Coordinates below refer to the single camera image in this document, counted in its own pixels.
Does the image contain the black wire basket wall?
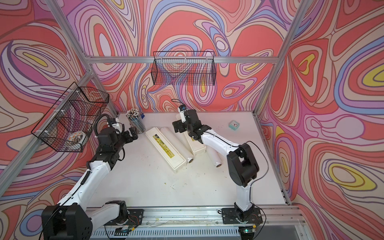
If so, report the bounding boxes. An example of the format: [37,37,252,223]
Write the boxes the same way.
[31,82,109,153]
[151,50,217,87]

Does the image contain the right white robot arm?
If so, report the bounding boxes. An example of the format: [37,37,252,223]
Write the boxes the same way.
[173,105,260,222]

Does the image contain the black wire basket back wall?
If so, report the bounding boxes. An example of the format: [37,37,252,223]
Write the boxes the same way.
[151,50,217,87]

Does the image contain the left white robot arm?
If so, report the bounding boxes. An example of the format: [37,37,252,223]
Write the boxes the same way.
[39,115,138,240]

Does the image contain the small teal box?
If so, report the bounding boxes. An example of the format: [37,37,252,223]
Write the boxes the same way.
[229,121,240,131]

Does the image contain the cup of pencils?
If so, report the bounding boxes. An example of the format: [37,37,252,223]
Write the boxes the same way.
[126,109,146,134]

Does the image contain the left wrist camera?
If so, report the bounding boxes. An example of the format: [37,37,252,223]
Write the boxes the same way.
[109,118,124,133]

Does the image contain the patterned bowl in basket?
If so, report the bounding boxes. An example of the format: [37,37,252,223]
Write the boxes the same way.
[66,131,86,148]

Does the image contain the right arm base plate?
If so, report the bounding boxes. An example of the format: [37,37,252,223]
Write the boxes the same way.
[218,207,264,226]

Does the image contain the black wire basket left wall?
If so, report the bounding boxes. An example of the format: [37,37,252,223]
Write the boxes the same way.
[31,82,109,153]

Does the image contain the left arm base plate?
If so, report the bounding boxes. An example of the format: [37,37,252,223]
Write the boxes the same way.
[105,209,144,227]

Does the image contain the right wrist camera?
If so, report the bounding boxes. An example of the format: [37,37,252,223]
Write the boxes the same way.
[178,104,187,123]

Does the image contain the cream wrap dispenser with label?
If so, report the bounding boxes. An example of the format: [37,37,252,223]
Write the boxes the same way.
[145,127,187,173]

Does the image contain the aluminium rail at front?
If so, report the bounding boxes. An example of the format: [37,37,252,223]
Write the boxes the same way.
[91,205,314,240]

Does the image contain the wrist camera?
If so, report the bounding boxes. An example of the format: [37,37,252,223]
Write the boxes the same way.
[178,104,187,123]
[109,118,124,133]

